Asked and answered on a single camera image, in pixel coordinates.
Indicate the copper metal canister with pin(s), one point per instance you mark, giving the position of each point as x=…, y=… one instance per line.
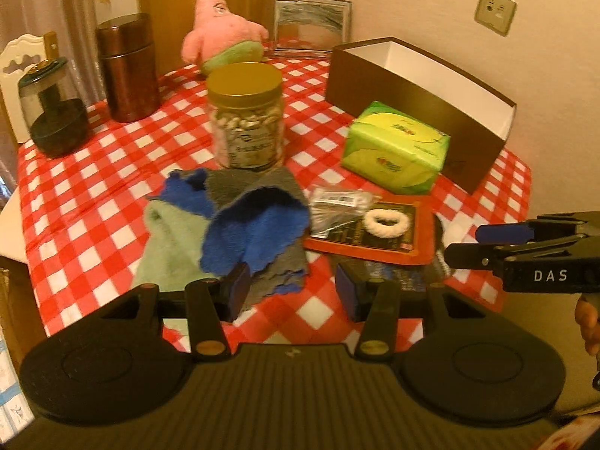
x=127, y=65

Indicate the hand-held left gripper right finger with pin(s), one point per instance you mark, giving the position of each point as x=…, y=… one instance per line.
x=352, y=293

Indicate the white chair back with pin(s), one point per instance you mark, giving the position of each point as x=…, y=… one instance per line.
x=18, y=63

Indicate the green tissue pack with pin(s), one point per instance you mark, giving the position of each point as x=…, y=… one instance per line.
x=393, y=147

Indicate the pink starfish plush toy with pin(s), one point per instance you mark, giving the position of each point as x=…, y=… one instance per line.
x=220, y=28

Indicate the nut jar with gold lid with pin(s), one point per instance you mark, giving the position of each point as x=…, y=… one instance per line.
x=246, y=112

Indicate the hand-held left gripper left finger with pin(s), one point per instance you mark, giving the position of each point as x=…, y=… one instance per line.
x=235, y=288

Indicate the brown cardboard box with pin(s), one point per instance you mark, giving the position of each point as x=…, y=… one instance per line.
x=375, y=82

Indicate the beige wall socket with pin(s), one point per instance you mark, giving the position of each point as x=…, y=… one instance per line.
x=494, y=10

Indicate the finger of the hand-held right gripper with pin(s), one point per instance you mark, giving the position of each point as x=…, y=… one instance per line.
x=504, y=233
x=471, y=255

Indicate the glass jar with dark base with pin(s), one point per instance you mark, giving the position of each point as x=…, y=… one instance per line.
x=56, y=117

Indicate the orange packet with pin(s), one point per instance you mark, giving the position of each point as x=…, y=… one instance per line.
x=375, y=248

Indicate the red white checkered tablecloth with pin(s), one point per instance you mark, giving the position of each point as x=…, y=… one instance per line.
x=117, y=187

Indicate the light green fleece cloth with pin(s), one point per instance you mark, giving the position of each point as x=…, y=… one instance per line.
x=168, y=243

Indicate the blue white checkered box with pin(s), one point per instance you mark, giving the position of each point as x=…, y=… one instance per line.
x=11, y=384

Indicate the clear bag of hairpins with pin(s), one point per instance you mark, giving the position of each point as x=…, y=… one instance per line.
x=335, y=206

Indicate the wooden door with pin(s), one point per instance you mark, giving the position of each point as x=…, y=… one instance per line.
x=168, y=9

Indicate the glass sand picture frame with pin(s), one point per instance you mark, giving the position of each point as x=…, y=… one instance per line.
x=311, y=26

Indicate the person's right hand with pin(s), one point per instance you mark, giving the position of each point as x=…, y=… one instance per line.
x=589, y=326

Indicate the sheer curtain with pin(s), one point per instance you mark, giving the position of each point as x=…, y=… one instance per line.
x=42, y=4

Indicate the blue grey fleece cloth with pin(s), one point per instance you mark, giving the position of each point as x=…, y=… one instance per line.
x=258, y=229

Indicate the red printed cloth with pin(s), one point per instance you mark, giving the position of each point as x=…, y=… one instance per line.
x=579, y=433

